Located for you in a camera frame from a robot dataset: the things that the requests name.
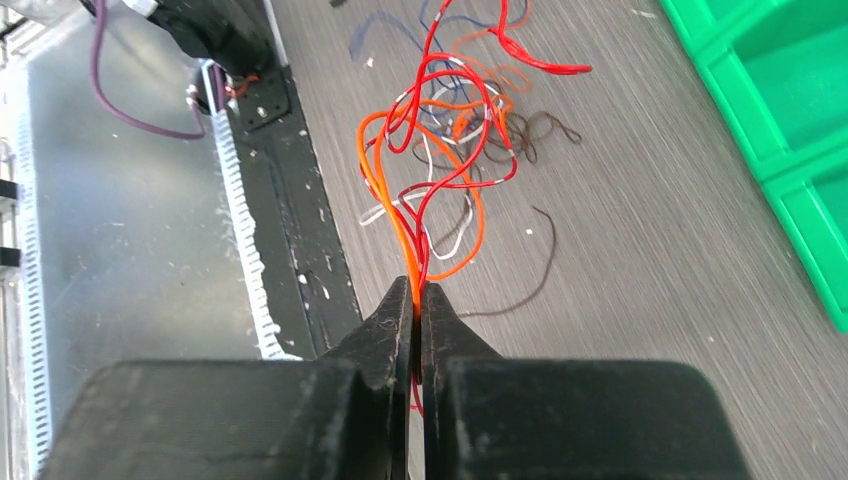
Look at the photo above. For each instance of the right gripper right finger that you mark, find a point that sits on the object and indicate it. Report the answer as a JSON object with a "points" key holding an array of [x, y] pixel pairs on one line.
{"points": [[491, 417]]}

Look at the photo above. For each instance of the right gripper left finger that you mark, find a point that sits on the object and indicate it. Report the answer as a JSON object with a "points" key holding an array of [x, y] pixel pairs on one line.
{"points": [[343, 415]]}

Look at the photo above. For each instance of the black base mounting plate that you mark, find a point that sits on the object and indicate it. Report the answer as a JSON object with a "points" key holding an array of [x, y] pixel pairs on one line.
{"points": [[306, 276]]}

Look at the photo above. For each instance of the green six-compartment bin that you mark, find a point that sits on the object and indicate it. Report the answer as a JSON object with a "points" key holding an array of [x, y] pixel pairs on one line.
{"points": [[777, 72]]}

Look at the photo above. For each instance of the slotted white cable duct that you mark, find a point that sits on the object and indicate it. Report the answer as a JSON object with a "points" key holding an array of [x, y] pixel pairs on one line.
{"points": [[244, 227]]}

